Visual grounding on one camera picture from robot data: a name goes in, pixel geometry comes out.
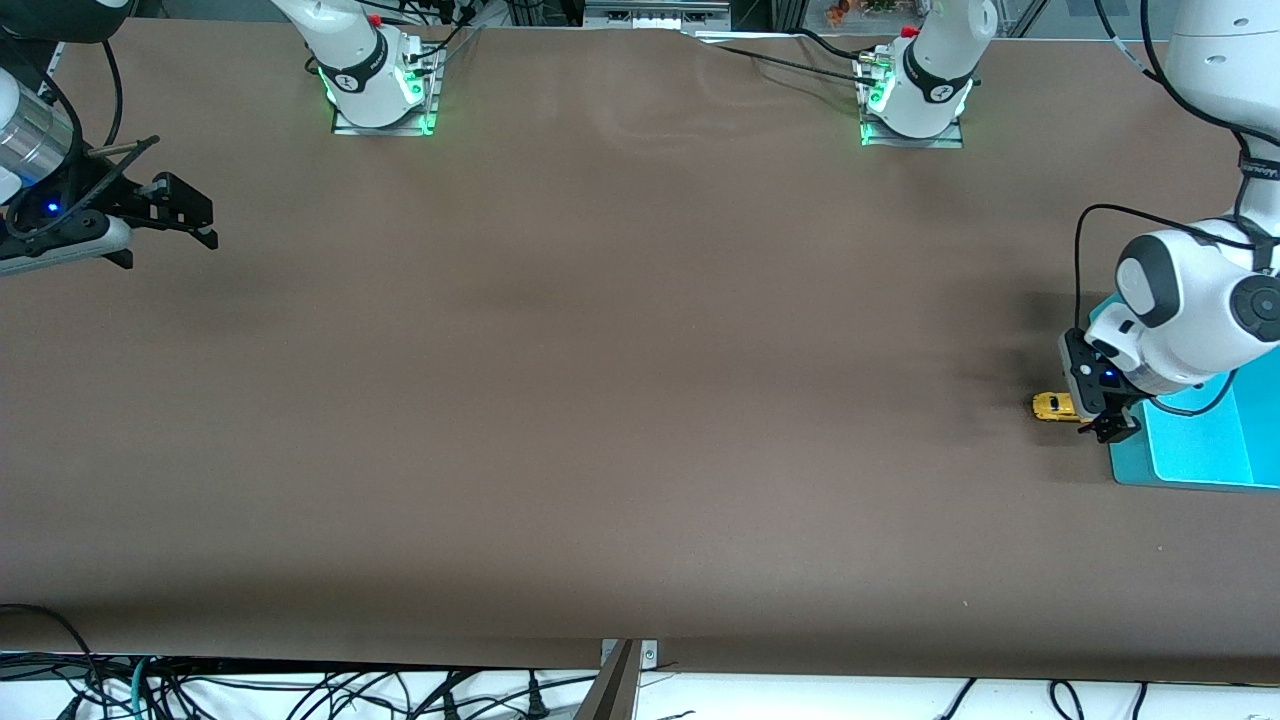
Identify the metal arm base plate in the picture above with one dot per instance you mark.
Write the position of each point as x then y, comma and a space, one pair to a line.
915, 142
385, 125

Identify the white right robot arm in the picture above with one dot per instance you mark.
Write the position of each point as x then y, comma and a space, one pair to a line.
365, 70

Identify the dark wedge-shaped bar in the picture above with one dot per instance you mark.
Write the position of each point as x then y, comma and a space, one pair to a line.
610, 690

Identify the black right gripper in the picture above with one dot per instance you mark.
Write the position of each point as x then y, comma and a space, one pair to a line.
72, 198

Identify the teal plastic storage bin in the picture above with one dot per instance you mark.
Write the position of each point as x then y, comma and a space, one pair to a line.
1195, 450

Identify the yellow beetle toy car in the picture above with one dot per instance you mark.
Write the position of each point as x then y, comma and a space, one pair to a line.
1054, 406

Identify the metal table edge bracket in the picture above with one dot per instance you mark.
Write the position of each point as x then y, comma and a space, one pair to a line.
650, 655

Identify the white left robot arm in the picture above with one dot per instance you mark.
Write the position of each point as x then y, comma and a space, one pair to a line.
1190, 300

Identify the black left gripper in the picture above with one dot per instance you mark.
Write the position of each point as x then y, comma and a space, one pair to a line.
1118, 424

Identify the grey background device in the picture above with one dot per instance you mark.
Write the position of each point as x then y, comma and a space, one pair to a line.
655, 14

